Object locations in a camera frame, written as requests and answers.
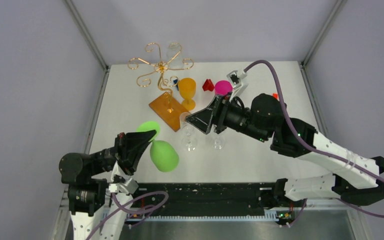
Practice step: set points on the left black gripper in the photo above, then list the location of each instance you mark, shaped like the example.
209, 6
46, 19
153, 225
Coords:
129, 147

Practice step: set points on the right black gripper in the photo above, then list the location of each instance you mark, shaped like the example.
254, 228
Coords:
203, 119

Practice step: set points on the clear stemmed wine glass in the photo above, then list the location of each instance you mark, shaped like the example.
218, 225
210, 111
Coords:
217, 140

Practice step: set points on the green plastic goblet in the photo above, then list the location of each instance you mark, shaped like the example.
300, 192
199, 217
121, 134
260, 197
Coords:
162, 153

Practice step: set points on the orange plastic goblet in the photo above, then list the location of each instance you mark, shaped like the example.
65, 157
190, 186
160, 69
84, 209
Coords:
187, 89

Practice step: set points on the clear short wine glass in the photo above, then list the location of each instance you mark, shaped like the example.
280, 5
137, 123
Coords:
174, 56

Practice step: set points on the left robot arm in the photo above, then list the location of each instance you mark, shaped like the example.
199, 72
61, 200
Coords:
99, 182

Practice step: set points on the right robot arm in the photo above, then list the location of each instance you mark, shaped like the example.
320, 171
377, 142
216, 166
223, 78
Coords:
350, 178

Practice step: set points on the clear tall flute glass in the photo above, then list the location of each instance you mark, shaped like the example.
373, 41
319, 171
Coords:
189, 141

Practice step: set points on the pink plastic goblet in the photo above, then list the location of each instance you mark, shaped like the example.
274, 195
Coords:
222, 87

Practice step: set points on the red block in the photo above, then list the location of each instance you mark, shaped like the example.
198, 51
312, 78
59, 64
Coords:
208, 85

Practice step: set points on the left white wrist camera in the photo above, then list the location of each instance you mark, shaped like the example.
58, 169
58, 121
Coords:
123, 185

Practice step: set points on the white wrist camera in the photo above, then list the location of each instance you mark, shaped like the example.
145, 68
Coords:
123, 185
239, 82

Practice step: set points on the gold wire wine glass rack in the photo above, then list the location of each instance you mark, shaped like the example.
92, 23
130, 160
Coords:
165, 106

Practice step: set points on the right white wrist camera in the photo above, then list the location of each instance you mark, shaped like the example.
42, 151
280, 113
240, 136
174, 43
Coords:
239, 82

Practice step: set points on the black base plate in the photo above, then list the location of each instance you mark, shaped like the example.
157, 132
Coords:
218, 199

